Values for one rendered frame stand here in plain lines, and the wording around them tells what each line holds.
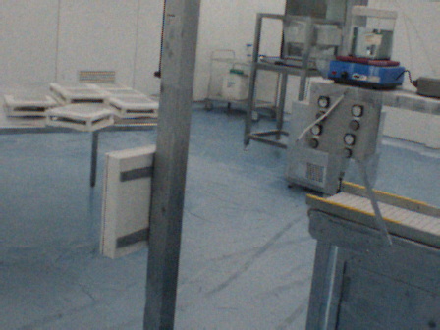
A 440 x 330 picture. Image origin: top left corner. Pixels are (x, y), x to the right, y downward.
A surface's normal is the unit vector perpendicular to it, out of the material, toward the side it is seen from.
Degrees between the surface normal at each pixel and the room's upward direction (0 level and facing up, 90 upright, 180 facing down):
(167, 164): 90
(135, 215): 90
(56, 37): 90
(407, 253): 90
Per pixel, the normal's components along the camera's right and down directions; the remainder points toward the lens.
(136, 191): 0.81, 0.18
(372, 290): -0.58, 0.08
